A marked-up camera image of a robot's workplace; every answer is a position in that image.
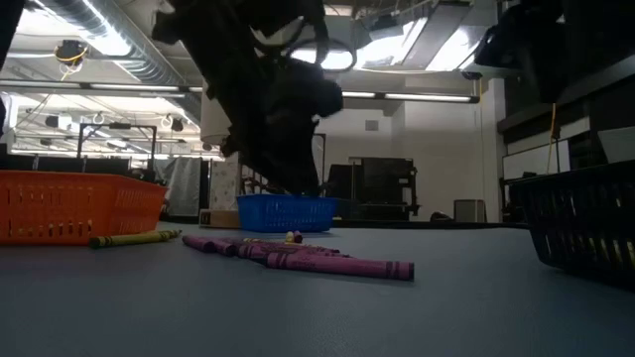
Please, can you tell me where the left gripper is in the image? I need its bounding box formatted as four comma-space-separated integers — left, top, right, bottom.
217, 54, 343, 195

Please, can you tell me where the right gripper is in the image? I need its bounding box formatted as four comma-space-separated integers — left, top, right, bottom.
473, 4, 586, 100

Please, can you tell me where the blue plastic basket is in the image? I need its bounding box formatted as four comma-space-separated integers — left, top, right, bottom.
236, 193, 341, 234

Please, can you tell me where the black cabinet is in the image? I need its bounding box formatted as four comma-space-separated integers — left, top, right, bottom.
319, 157, 422, 222

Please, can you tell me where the grey cloth cover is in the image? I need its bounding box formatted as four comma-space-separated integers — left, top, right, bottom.
152, 157, 202, 218

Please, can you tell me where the fluorescent light fixture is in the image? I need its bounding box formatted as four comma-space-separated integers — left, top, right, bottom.
341, 87, 481, 104
0, 81, 204, 98

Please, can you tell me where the grey trash bin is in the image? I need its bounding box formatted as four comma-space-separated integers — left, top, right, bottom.
453, 198, 486, 223

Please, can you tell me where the black plastic basket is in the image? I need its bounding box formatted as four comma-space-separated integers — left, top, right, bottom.
510, 161, 635, 287

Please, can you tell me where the orange plastic basket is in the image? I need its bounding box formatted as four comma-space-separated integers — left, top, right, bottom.
0, 170, 169, 247

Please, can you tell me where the metal ventilation duct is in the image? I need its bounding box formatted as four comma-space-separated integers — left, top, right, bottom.
366, 0, 510, 75

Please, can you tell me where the black metal frame stand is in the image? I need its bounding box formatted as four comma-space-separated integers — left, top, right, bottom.
76, 123, 158, 183

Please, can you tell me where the black left camera cable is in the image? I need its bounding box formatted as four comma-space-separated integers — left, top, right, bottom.
285, 37, 359, 73

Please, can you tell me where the silver ribbed air duct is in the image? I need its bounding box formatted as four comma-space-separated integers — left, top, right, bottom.
34, 0, 202, 88

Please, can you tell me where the black ceiling cord reel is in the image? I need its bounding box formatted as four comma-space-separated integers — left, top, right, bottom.
53, 39, 89, 68

